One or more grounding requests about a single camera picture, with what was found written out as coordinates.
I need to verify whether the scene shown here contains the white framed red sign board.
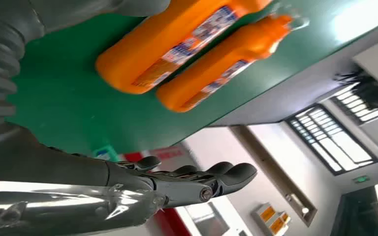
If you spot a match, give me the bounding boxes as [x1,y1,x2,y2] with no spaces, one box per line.
[120,145,193,236]

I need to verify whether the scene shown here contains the white wall box orange labels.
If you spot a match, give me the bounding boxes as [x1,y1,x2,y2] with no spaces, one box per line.
[252,202,291,236]

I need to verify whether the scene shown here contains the teal plastic bottle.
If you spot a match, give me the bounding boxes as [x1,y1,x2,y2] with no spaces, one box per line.
[92,146,122,163]

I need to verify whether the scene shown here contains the small barred window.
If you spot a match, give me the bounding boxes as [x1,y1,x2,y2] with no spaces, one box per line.
[331,86,378,126]

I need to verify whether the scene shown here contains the person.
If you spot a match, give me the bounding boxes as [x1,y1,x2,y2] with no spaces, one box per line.
[334,70,378,113]

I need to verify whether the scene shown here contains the green table mat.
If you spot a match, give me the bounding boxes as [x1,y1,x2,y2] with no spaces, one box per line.
[6,0,378,157]

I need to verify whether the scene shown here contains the large barred window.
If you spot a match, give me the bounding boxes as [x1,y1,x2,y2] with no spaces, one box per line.
[286,104,378,177]

